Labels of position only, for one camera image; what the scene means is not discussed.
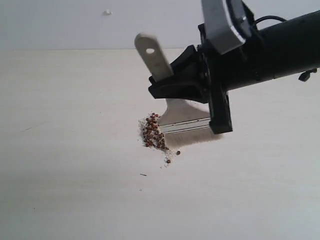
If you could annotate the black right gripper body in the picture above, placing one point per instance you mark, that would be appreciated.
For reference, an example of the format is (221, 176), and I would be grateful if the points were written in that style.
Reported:
(211, 69)

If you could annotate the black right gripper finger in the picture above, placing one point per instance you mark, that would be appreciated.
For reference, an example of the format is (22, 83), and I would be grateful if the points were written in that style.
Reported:
(187, 62)
(185, 86)

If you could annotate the wooden paint brush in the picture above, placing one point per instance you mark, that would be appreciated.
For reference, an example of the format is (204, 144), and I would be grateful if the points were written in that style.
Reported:
(184, 122)

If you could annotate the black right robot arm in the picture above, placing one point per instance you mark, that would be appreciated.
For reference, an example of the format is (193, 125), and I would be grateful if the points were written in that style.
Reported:
(286, 48)

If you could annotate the pile of grains and pellets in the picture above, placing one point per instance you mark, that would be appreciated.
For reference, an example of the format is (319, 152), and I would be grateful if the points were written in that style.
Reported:
(153, 138)

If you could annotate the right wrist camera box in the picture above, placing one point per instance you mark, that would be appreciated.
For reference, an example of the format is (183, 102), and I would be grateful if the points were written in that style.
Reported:
(227, 23)

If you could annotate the small white wall hook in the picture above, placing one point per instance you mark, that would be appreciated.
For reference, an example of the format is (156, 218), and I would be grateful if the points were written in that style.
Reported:
(107, 12)

